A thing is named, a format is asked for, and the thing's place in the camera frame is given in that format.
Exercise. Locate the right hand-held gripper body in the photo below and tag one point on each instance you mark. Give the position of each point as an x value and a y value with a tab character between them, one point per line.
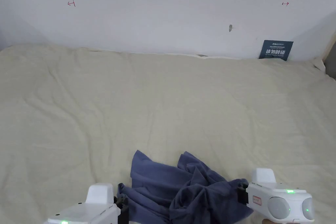
275	197

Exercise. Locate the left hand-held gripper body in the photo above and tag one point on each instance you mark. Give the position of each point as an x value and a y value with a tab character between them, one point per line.
89	208

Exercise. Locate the dark blue shirt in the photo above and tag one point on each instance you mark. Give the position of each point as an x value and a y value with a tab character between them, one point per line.
183	195

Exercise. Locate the person's right hand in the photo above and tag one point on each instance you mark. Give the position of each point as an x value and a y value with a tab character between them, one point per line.
267	221

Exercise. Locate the bed with beige sheet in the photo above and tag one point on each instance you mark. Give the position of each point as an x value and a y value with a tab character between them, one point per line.
157	103

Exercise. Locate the dark blue sign card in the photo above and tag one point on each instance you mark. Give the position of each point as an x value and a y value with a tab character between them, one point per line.
275	50

